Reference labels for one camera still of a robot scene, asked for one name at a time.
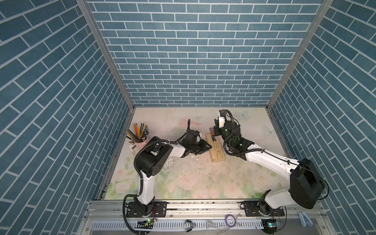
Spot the purple tape ring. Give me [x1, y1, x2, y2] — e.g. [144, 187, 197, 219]
[224, 214, 237, 228]

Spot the aluminium mounting rail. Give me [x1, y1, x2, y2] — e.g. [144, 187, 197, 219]
[77, 199, 335, 235]

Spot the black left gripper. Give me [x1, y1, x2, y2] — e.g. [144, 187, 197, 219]
[188, 140, 212, 156]

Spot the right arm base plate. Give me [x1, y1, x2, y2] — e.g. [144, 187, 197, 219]
[240, 200, 285, 217]

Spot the grey clamp tool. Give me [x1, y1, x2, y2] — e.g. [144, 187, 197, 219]
[298, 211, 313, 227]

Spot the wooden block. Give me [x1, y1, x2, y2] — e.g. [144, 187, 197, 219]
[205, 133, 225, 163]

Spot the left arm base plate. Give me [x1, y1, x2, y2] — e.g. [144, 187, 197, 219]
[126, 201, 167, 218]

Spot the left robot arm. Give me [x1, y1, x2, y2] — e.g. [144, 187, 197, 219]
[123, 129, 212, 207]

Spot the red-handled claw hammer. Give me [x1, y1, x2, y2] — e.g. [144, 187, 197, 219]
[209, 127, 216, 142]

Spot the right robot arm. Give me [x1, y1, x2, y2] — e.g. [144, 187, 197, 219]
[212, 117, 327, 215]

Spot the pink pencil cup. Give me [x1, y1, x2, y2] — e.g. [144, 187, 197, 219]
[134, 137, 150, 151]

